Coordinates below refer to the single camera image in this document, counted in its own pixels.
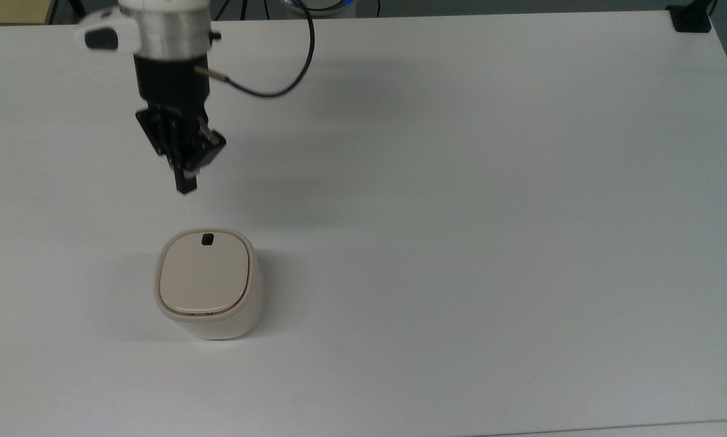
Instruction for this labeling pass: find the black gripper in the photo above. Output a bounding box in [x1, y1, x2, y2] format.
[134, 53, 227, 195]

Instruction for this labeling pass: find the beige trash bin lid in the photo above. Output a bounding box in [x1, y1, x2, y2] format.
[159, 231, 252, 314]

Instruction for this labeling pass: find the beige plastic trash bin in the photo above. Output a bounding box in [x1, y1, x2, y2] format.
[154, 228, 265, 340]

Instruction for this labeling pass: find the pale yellow cabinet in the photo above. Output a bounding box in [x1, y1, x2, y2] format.
[0, 0, 58, 25]

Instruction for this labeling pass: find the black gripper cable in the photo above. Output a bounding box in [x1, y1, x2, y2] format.
[195, 0, 315, 98]

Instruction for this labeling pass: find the black table clamp mount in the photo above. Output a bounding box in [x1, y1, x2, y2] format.
[666, 0, 717, 33]

